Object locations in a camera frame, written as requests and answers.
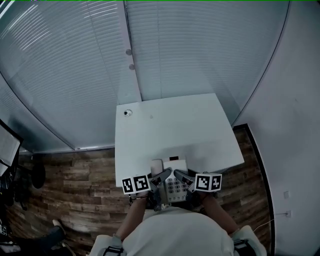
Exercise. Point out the white window post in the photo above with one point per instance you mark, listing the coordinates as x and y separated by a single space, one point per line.
128 75

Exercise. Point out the white wall outlet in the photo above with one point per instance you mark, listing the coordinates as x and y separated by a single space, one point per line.
289 214
286 194

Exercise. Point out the white grey telephone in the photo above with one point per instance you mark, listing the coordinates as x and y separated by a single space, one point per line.
175 165

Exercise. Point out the person's white shirt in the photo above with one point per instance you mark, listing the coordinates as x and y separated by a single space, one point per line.
180 235

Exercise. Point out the person's left forearm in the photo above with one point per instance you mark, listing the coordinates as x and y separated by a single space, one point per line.
131 220

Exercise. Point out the narrow window blind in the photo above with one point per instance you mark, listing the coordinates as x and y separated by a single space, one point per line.
200 50

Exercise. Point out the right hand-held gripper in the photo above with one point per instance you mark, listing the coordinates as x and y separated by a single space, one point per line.
208 182

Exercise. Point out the white shoe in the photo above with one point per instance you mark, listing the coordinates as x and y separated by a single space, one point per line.
59 225

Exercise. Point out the studio softbox light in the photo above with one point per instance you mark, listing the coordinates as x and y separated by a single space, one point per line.
7 145

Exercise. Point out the person's right forearm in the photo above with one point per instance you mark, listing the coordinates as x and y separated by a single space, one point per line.
218 215

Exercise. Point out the black baseboard strip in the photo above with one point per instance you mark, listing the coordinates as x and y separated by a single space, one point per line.
265 180

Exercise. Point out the metal window bottom rail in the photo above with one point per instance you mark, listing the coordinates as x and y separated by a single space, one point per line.
75 148

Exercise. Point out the white table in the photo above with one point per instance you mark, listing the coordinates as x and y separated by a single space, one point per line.
175 130

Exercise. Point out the round post knob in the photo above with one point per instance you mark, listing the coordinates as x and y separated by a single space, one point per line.
128 52
131 66

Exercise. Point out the wide window blind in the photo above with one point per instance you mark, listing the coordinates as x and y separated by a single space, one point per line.
57 75

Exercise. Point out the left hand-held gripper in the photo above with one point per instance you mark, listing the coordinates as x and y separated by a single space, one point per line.
136 185

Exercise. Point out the black round stand base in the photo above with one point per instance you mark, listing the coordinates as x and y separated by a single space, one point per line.
39 175

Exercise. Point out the dark trouser leg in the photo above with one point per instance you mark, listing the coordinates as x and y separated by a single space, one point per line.
42 238

